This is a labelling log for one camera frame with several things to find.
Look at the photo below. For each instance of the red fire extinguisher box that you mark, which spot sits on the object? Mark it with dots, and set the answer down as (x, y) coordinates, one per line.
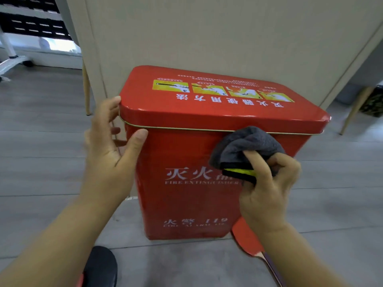
(185, 152)

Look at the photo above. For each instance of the grey chair with wooden legs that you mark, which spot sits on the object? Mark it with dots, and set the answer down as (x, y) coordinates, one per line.
(86, 92)
(357, 109)

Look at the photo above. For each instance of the black patterned waste bin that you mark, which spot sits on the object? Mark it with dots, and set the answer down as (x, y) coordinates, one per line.
(374, 103)

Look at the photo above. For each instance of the dark grey cleaning cloth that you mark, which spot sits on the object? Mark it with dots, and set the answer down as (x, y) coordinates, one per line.
(239, 143)

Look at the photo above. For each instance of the black table tennis paddle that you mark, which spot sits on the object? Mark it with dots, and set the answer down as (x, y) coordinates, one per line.
(100, 266)

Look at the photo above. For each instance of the person's right forearm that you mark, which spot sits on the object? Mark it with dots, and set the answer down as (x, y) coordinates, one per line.
(293, 263)

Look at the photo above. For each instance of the person's left forearm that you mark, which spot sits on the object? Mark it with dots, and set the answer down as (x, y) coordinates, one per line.
(54, 251)

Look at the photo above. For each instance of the person's left hand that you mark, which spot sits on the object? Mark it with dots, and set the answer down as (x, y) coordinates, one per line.
(104, 170)

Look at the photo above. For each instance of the person's right hand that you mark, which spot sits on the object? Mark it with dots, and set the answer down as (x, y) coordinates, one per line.
(269, 200)

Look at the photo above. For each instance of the white folding table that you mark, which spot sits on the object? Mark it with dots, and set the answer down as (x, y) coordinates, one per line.
(13, 63)

